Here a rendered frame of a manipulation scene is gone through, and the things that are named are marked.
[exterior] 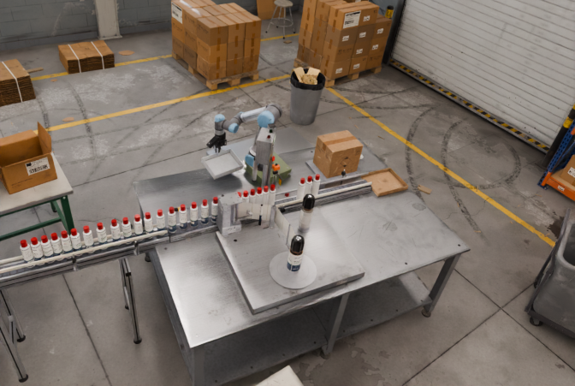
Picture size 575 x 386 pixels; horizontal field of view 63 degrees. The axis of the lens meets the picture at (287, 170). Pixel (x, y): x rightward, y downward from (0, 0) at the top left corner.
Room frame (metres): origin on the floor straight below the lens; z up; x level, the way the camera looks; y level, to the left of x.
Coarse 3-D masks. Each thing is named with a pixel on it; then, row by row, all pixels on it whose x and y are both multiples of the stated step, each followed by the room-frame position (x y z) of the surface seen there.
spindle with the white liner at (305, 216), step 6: (306, 198) 2.39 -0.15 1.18; (312, 198) 2.39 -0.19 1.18; (306, 204) 2.37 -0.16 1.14; (312, 204) 2.38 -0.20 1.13; (306, 210) 2.38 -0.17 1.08; (312, 210) 2.40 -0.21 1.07; (300, 216) 2.39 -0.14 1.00; (306, 216) 2.37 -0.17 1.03; (300, 222) 2.38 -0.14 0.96; (306, 222) 2.37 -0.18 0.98; (300, 228) 2.37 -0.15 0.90; (306, 228) 2.37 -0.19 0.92
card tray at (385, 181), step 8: (368, 176) 3.18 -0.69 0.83; (376, 176) 3.20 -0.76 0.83; (384, 176) 3.21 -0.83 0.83; (392, 176) 3.23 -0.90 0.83; (376, 184) 3.09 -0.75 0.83; (384, 184) 3.10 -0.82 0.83; (392, 184) 3.12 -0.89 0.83; (400, 184) 3.14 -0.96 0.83; (376, 192) 2.99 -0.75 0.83; (384, 192) 2.96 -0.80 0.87; (392, 192) 3.00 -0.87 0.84
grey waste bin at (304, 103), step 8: (296, 88) 5.21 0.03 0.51; (296, 96) 5.21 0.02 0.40; (304, 96) 5.17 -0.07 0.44; (312, 96) 5.19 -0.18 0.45; (320, 96) 5.30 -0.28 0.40; (296, 104) 5.21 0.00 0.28; (304, 104) 5.19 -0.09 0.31; (312, 104) 5.22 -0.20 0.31; (296, 112) 5.21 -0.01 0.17; (304, 112) 5.19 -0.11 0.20; (312, 112) 5.23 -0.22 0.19; (296, 120) 5.21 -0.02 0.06; (304, 120) 5.20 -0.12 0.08; (312, 120) 5.28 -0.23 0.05
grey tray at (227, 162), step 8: (224, 152) 3.07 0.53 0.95; (232, 152) 3.08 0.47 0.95; (208, 160) 2.96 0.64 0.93; (216, 160) 2.99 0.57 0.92; (224, 160) 3.01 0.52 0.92; (232, 160) 3.03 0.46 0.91; (208, 168) 2.85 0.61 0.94; (216, 168) 2.91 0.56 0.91; (224, 168) 2.93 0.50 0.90; (232, 168) 2.95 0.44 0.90; (240, 168) 2.96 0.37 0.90; (216, 176) 2.80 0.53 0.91
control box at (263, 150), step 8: (264, 128) 2.69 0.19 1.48; (264, 136) 2.60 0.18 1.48; (272, 136) 2.61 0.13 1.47; (264, 144) 2.54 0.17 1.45; (272, 144) 2.60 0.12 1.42; (256, 152) 2.54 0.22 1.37; (264, 152) 2.54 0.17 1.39; (272, 152) 2.66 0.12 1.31; (256, 160) 2.54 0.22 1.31; (264, 160) 2.54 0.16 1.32
